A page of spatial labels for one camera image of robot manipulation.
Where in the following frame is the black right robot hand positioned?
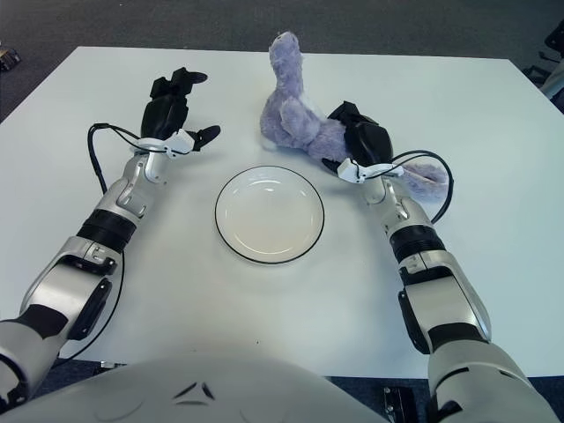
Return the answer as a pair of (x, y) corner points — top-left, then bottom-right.
(321, 100), (396, 175)

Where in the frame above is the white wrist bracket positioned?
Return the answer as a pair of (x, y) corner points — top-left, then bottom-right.
(337, 158), (404, 184)
(131, 130), (195, 158)

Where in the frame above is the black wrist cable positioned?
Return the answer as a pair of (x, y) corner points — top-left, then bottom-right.
(86, 122), (145, 195)
(387, 150), (454, 224)

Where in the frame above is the white plate with black rim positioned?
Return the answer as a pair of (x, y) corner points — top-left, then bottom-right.
(214, 165), (326, 265)

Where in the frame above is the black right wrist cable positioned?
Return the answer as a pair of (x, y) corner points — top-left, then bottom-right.
(387, 150), (454, 224)

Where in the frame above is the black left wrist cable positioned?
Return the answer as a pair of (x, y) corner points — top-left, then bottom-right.
(86, 122), (145, 195)

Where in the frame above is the purple plush bunny doll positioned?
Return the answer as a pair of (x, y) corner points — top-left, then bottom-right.
(257, 31), (449, 204)

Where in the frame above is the black and grey office chair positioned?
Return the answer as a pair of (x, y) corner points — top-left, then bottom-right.
(523, 21), (564, 105)

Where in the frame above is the grey robot torso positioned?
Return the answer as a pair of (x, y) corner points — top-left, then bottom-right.
(0, 352), (389, 423)

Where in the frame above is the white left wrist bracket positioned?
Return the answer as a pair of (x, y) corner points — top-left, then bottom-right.
(131, 130), (195, 158)

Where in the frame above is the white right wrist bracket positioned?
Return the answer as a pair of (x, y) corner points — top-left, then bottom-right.
(337, 158), (404, 184)

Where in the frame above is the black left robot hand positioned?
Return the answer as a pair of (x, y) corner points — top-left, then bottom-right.
(139, 66), (221, 153)

